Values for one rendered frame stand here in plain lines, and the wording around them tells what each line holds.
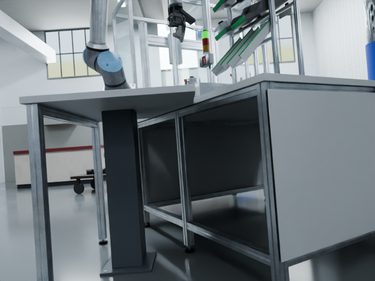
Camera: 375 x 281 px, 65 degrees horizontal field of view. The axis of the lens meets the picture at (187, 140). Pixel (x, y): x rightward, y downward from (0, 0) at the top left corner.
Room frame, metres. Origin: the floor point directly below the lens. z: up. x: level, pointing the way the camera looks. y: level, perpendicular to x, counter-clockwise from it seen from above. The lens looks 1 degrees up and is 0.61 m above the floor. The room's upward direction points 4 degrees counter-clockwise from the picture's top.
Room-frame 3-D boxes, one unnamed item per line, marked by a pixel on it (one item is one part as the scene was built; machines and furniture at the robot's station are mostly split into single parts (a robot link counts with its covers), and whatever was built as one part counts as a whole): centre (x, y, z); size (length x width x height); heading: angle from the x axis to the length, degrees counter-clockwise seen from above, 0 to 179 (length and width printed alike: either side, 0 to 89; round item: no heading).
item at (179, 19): (1.70, 0.01, 1.37); 0.09 x 0.08 x 0.12; 118
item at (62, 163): (7.15, 2.73, 0.39); 2.09 x 1.77 x 0.79; 1
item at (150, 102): (1.62, 0.31, 0.84); 0.90 x 0.70 x 0.03; 1
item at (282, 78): (2.06, -0.56, 0.85); 1.50 x 1.41 x 0.03; 28
